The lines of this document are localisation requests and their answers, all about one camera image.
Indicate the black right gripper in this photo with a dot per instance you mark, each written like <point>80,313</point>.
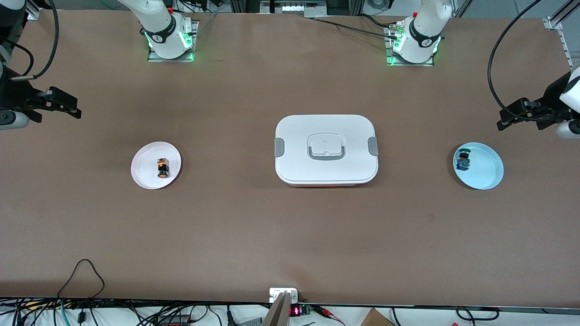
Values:
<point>16,96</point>

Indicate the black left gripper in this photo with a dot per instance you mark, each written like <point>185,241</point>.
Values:
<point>550,102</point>

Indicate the orange push-button switch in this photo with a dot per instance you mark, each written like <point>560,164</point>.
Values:
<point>163,168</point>

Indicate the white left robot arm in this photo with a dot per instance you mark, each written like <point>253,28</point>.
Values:
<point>421,40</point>

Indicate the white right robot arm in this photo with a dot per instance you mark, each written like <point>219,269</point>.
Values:
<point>163,31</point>

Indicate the white lunch box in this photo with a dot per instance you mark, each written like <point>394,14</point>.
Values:
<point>294,136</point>

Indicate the brown cardboard box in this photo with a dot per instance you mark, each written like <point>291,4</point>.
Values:
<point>376,319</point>

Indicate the light blue round plate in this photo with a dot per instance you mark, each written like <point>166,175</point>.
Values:
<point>487,170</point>

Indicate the pink round plate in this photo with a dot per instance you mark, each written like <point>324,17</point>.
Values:
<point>145,170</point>

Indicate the metal electronics unit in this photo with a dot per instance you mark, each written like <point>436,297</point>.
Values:
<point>294,8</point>

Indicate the red clip lead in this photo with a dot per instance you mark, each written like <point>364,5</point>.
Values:
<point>328,313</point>

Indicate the small white socket block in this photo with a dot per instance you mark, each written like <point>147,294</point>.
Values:
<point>278,292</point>

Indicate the red digit display module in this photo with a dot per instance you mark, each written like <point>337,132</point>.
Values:
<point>297,310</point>

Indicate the grey aluminium bar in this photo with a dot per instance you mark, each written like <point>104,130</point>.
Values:
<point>277,312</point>

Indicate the blue push-button switch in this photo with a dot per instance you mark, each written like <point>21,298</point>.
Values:
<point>463,160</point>

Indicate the perforated metal bracket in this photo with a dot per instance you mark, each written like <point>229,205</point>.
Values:
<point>565,50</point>

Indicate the aluminium frame extrusion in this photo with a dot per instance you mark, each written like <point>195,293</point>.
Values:
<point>559,18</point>
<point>32,11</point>

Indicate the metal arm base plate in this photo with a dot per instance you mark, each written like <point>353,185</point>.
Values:
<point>410,64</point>
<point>156,58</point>

